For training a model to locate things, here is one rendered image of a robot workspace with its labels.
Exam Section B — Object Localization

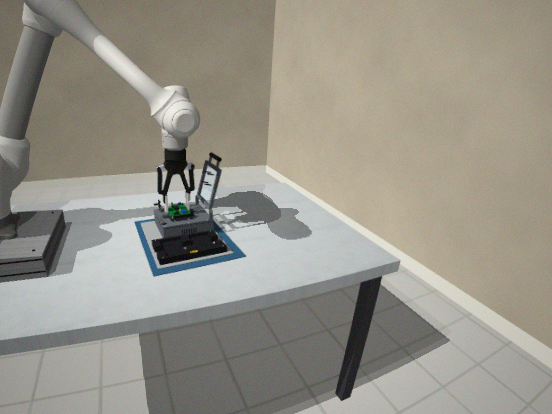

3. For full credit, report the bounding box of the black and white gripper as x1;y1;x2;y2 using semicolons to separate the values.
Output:
156;148;195;213

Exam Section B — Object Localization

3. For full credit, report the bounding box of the green circuit board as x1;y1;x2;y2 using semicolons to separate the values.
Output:
168;202;190;216

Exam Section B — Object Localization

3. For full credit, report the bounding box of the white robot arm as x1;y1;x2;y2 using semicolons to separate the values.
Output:
0;0;200;240

